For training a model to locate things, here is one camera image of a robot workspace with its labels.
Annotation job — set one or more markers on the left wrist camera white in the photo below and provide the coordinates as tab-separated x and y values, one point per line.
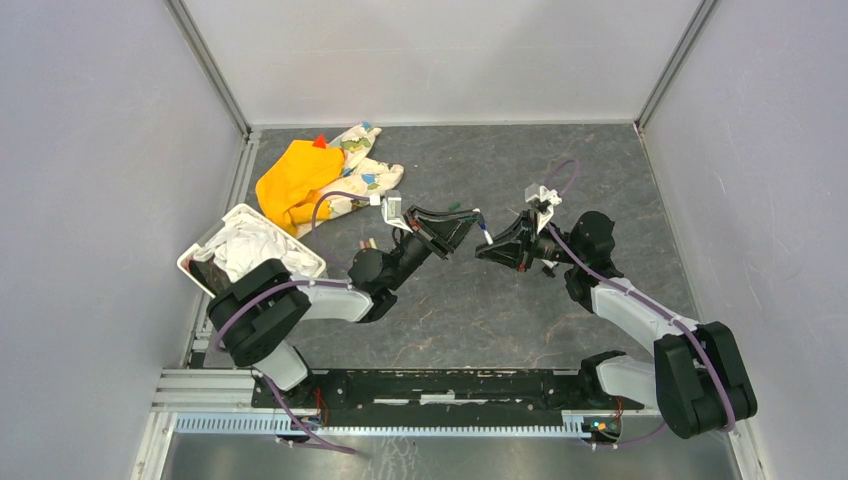
392	211

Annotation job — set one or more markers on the yellow orange cloth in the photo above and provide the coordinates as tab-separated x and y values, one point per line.
287	193

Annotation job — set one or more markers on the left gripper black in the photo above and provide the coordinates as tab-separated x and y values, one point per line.
447	238

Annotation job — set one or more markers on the black garment in basket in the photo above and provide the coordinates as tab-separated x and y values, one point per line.
212	278

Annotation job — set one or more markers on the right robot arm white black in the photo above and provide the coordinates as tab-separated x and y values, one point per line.
696	377

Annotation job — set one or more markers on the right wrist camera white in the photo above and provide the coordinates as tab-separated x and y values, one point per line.
543	202

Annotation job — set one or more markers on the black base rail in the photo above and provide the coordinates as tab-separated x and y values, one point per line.
448	398

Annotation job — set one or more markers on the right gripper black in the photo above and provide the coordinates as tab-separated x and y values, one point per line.
513	252

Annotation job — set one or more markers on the white laundry basket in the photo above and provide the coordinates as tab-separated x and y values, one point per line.
182	262

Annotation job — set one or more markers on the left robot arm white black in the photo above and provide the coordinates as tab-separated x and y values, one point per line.
254	315

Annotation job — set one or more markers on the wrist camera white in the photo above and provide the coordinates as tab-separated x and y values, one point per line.
543	202
392	211

